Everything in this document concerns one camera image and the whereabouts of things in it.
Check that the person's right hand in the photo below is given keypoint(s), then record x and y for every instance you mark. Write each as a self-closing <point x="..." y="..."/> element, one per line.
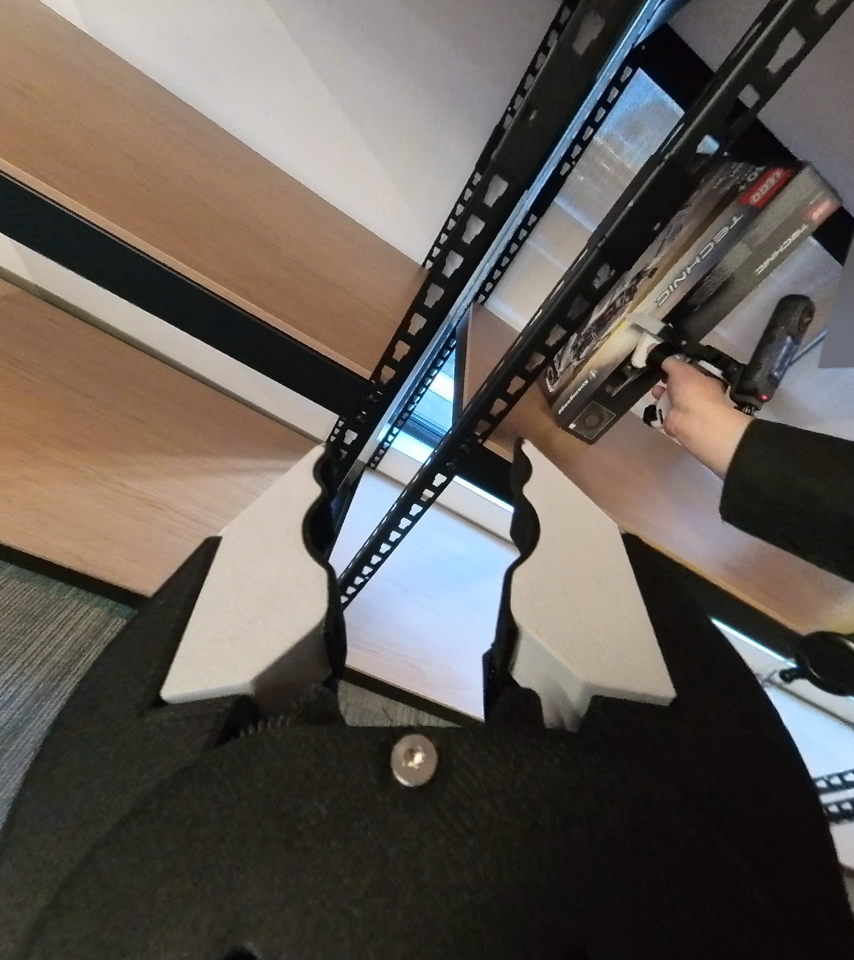
<point x="701" y="412"/>

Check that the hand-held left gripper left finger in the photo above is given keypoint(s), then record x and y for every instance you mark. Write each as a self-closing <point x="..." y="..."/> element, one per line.
<point x="262" y="600"/>

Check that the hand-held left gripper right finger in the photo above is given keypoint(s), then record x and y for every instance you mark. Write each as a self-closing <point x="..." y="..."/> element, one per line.
<point x="584" y="600"/>

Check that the person's right forearm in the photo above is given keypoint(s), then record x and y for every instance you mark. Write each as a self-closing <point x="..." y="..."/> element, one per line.
<point x="817" y="502"/>

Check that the black rack with wooden shelves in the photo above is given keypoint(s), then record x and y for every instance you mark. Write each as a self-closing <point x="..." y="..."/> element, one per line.
<point x="134" y="187"/>

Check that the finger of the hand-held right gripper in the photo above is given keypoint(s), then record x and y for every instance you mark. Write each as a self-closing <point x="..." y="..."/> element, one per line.
<point x="644" y="341"/>

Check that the black lego box silver car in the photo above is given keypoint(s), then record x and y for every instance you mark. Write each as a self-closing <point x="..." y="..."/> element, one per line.
<point x="697" y="255"/>

